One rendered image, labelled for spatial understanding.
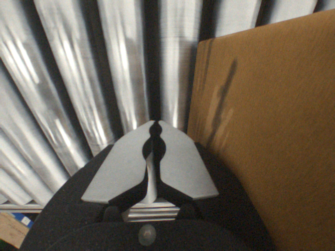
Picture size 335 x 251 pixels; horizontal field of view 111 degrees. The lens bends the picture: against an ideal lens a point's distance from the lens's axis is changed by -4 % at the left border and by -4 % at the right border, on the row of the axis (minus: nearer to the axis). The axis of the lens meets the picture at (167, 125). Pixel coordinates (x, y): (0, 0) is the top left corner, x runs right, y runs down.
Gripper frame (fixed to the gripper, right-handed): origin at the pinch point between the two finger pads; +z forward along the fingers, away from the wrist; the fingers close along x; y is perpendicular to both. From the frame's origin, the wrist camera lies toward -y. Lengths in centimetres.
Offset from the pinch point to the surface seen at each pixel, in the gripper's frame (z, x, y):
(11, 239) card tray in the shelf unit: 18, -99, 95
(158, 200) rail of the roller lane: 6.5, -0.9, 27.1
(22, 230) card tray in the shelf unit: 24, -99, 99
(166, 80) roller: 5.9, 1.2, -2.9
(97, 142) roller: 5.3, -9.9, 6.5
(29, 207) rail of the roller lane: 5.7, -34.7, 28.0
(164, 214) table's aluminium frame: 8.4, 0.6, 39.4
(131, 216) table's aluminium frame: 8.3, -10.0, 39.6
